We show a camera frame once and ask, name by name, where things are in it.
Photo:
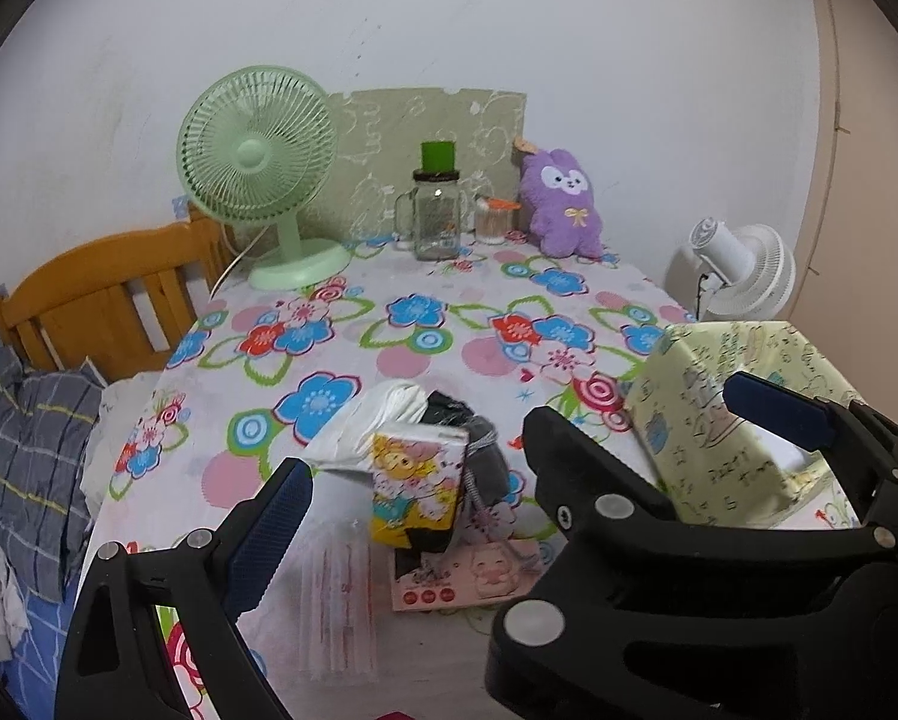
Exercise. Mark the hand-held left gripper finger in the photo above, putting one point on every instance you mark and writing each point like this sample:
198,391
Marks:
272,532

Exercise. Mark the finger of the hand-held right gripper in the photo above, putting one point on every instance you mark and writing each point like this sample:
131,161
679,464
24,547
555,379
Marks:
778,405
584,472

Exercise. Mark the pale green printed box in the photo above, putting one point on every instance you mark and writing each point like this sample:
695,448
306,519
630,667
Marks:
704,405

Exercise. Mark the white towel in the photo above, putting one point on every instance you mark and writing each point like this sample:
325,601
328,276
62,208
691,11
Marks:
366,427

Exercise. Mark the grey cloth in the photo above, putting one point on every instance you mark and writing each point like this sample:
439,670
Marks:
490,465

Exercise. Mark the clear plastic bag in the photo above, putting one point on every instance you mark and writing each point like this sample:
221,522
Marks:
336,615

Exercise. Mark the white fan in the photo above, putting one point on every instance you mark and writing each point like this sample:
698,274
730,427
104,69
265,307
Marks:
756,270

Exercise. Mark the pink tissue packet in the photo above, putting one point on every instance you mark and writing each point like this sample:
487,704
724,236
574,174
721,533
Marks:
479,570

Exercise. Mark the yellow cartoon tissue pack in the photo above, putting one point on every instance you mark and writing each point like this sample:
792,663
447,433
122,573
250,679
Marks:
415,480

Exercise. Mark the floral tablecloth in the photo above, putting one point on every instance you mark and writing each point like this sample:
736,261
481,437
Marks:
434,345

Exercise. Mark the grey plaid pillow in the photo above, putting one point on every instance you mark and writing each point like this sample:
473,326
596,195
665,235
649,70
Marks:
36,450

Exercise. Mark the blue bed sheet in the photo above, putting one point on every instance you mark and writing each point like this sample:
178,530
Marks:
36,637

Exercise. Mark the purple plush rabbit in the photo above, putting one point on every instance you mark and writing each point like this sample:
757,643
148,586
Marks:
561,210

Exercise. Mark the cotton swab container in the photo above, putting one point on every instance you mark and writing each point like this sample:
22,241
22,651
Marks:
491,223

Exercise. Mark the glass mug jar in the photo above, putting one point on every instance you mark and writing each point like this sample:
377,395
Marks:
434,217

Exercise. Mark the wooden bed headboard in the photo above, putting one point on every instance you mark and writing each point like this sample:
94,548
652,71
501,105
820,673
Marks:
96,270

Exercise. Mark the brown paper tag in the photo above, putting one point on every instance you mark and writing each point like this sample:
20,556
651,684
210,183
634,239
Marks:
524,144

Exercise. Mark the green table fan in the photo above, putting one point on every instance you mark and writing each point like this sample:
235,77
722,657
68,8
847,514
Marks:
254,154

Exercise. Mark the green printed board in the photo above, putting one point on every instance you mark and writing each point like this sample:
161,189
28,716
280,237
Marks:
389,135

